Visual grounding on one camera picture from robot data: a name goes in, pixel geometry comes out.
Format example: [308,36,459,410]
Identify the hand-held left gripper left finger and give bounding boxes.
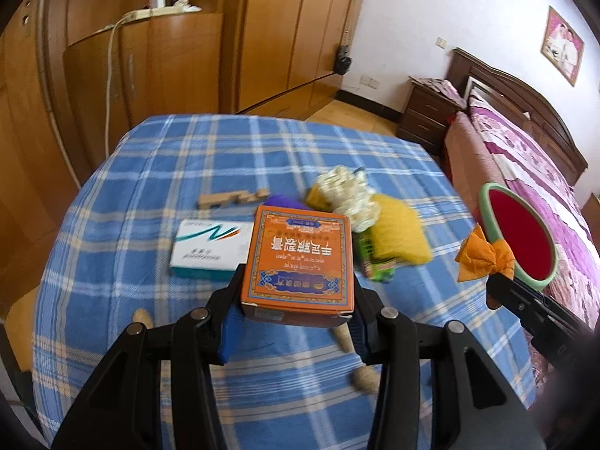
[51,265,247,450]

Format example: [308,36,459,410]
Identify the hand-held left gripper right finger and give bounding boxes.
[351,276,549,450]

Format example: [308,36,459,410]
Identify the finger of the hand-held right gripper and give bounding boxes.
[486,274,553,328]

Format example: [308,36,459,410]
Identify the orange wrapper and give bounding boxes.
[454,223,516,284]

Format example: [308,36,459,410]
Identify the green basin with red inside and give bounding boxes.
[478,182,560,291]

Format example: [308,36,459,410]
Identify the orange cardboard box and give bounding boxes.
[240,205,356,329]

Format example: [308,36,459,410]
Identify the wooden block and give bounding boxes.
[197,188,271,210]

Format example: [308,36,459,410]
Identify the white tissue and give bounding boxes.
[316,165,378,233]

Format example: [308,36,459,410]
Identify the green snack packet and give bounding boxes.
[354,229,399,284]

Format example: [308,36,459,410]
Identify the white and green box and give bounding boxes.
[169,219,254,279]

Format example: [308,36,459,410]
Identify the light wooden nightstand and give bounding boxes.
[581,192,600,240]

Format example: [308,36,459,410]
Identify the yellow mesh cloth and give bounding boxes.
[304,186,433,266]

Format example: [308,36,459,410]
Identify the floral purple bedspread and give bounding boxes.
[469,96,600,333]

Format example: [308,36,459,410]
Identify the purple packet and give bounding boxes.
[262,194,310,209]

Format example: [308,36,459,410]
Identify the blue plaid tablecloth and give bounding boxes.
[30,113,540,450]

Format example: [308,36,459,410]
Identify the dark wooden headboard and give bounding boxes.
[445,48,589,183]

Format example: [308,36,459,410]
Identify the dark wooden nightstand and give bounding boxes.
[397,75,465,153]

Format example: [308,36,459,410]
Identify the patterned cloth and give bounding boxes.
[408,75,467,108]

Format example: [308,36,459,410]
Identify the low wooden cabinet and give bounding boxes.
[63,12,223,170]

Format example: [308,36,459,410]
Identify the black hanging device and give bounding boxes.
[334,44,352,75]

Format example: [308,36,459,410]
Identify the wooden wardrobe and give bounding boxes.
[47,0,371,120]

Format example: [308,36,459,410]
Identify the white power strip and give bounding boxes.
[123,7,188,22]

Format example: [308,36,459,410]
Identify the framed wall picture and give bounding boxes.
[540,6,585,87]

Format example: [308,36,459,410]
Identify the white power cable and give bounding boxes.
[104,16,129,162]

